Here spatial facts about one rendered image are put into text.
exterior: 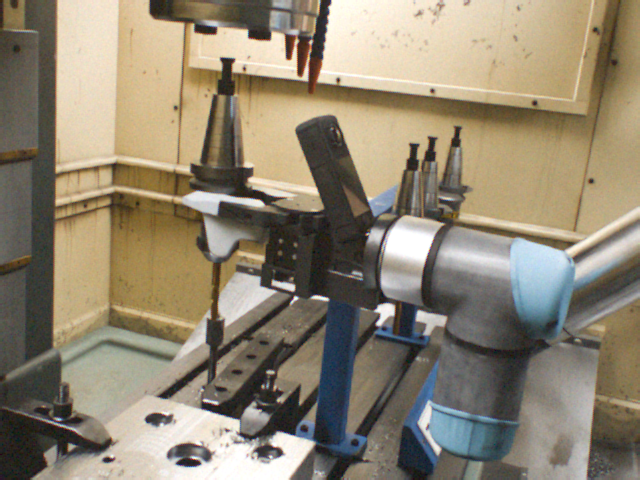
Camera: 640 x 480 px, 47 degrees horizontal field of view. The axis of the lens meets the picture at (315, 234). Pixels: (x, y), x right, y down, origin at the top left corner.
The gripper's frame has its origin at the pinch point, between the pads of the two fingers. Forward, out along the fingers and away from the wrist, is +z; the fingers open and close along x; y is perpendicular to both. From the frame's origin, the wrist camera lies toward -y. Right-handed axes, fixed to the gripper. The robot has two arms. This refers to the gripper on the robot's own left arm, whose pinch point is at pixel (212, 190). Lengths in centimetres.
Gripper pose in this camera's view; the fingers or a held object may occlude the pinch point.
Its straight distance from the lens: 75.0
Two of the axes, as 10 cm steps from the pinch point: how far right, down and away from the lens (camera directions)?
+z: -8.8, -2.1, 4.3
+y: -1.1, 9.6, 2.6
